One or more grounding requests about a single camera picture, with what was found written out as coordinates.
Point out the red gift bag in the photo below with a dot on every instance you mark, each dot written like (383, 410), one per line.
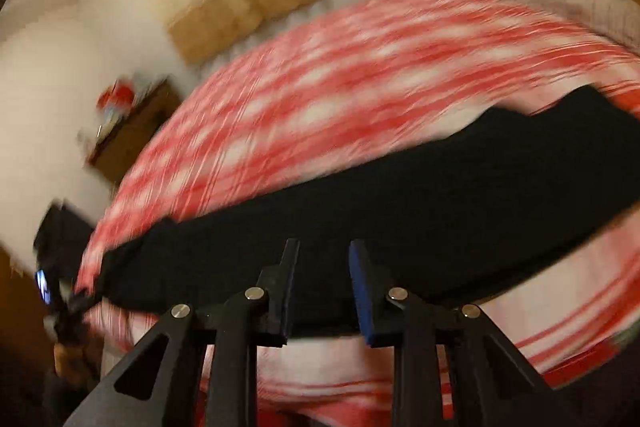
(116, 96)

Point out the beige cloth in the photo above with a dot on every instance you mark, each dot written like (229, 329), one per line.
(575, 7)

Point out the black pants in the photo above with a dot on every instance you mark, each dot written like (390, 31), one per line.
(400, 207)

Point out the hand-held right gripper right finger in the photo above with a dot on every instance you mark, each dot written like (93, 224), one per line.
(360, 292)

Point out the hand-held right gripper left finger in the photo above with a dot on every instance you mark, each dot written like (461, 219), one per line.
(281, 302)

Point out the brown wooden door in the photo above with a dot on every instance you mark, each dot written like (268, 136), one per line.
(20, 307)

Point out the red plaid blanket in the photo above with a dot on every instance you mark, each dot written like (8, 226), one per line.
(350, 82)

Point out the brown wooden desk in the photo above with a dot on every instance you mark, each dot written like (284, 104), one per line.
(135, 132)

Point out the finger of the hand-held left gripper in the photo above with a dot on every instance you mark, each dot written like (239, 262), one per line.
(82, 302)

